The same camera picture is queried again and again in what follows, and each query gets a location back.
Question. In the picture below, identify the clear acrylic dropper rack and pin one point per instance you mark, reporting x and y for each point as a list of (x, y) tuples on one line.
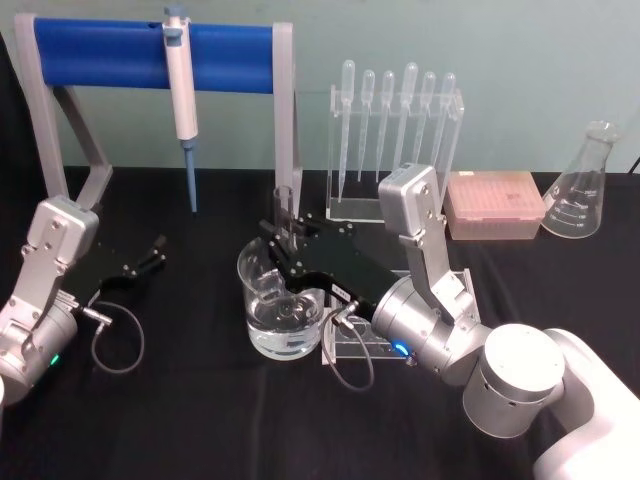
[(345, 205)]

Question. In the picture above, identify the clear plastic transfer pipette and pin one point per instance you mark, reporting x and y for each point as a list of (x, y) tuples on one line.
[(346, 115), (385, 115), (406, 110), (444, 115)]

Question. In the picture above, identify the clear acrylic test tube rack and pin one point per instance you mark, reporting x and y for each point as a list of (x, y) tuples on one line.
[(460, 295)]

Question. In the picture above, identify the white and blue micropipette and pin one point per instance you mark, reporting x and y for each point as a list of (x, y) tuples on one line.
[(181, 95)]

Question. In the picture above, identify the black table cloth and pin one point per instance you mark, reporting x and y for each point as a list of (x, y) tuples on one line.
[(210, 425)]

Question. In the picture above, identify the pink pipette tip box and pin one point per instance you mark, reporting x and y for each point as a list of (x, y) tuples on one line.
[(492, 205)]

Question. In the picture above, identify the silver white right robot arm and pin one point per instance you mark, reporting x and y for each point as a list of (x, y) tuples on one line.
[(505, 375)]

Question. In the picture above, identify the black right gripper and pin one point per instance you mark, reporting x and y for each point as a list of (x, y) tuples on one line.
[(340, 265)]

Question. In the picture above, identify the clear glass conical flask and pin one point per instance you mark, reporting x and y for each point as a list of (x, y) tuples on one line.
[(580, 205)]

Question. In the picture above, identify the clear glass test tube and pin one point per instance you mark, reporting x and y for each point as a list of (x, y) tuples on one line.
[(284, 210)]

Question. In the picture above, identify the glass beaker with water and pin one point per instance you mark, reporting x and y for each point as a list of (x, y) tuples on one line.
[(280, 320)]

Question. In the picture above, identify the blue and grey pipette stand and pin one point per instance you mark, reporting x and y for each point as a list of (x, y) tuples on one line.
[(110, 55)]

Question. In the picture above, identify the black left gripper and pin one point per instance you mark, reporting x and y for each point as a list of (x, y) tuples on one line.
[(107, 265)]

